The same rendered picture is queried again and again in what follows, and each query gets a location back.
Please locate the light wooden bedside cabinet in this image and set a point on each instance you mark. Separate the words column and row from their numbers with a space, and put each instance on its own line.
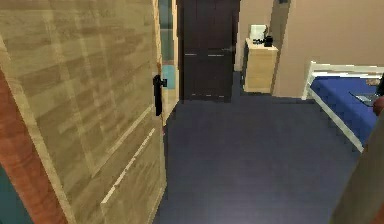
column 260, row 66

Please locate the white box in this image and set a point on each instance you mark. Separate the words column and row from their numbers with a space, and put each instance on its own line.
column 257, row 32

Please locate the dark brown wardrobe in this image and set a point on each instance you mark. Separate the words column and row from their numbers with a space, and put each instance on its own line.
column 206, row 50

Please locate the white bed with blue cover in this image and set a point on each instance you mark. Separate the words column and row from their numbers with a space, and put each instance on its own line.
column 346, row 100

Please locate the light wooden room door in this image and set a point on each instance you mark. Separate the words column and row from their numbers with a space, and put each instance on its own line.
column 86, row 106

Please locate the small black object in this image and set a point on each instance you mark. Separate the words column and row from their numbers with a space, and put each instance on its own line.
column 268, row 41

